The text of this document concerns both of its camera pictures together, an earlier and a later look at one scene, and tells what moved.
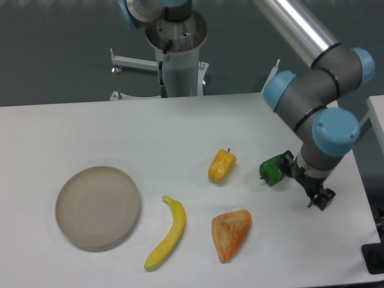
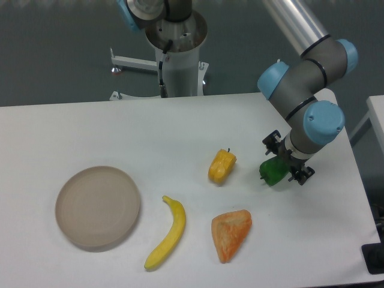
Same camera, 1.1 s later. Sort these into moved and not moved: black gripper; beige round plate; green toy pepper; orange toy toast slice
Moved: black gripper
Not moved: beige round plate; green toy pepper; orange toy toast slice
